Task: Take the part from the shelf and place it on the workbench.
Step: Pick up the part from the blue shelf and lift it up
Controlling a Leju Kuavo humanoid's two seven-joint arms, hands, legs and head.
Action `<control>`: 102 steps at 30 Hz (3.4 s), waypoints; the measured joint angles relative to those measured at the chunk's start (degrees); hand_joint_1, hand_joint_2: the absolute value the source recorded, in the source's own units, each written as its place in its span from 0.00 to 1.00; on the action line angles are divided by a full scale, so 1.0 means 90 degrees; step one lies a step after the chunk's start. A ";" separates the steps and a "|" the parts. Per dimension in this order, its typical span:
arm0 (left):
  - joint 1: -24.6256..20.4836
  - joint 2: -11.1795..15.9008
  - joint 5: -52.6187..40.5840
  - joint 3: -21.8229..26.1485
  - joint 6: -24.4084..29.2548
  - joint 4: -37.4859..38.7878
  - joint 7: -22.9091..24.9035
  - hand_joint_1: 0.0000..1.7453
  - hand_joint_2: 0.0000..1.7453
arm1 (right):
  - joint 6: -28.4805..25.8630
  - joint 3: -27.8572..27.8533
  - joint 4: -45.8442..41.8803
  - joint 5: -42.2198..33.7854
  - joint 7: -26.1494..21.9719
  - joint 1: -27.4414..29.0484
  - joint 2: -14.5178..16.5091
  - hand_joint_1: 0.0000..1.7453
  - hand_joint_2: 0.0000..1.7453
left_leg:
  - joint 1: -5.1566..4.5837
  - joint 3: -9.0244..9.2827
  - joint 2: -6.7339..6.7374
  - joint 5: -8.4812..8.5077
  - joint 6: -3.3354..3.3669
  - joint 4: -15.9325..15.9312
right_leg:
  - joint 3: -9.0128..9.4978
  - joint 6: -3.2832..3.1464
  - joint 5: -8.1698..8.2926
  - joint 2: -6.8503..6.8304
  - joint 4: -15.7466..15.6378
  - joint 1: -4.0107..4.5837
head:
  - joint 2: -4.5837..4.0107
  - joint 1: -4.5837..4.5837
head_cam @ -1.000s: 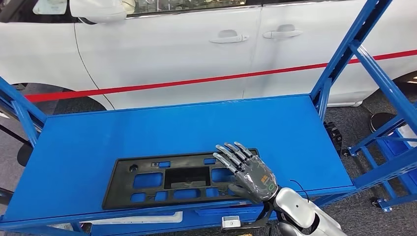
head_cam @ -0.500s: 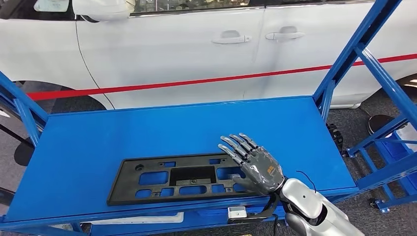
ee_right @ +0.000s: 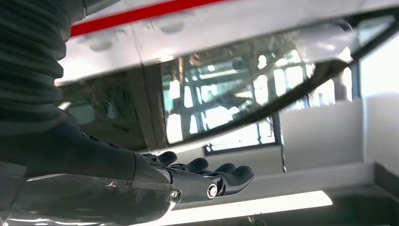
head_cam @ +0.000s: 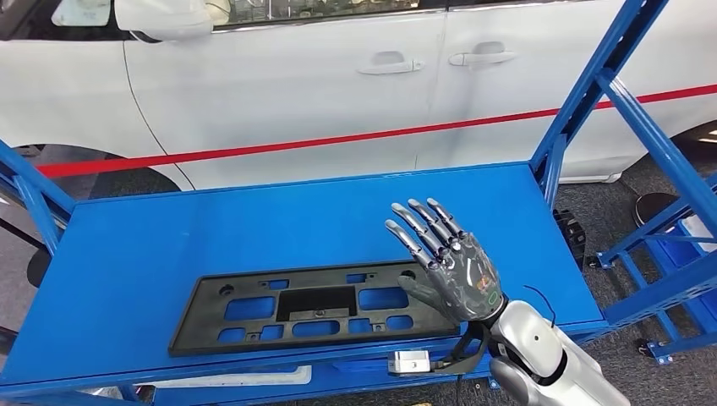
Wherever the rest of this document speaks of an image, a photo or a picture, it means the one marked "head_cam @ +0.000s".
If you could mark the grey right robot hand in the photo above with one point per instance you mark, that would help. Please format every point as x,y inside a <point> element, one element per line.
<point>465,274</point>

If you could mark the black plastic licence plate bracket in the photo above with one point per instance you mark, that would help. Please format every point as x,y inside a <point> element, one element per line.
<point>207,314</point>

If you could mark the black ribbed plastic part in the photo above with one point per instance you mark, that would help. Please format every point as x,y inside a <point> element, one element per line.
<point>571,235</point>

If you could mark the blue metal shelf rack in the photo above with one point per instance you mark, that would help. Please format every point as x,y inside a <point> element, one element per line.
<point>168,235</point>
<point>608,259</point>

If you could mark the dark round floor disc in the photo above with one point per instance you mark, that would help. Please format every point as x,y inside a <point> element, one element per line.
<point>661,210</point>

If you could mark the white car with red stripe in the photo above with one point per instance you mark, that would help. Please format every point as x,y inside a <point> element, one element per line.
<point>280,95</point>

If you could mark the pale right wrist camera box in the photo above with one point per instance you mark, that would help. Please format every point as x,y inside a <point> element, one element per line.
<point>409,361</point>

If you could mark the black post with dark disc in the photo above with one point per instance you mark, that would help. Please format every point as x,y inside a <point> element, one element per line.
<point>38,269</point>

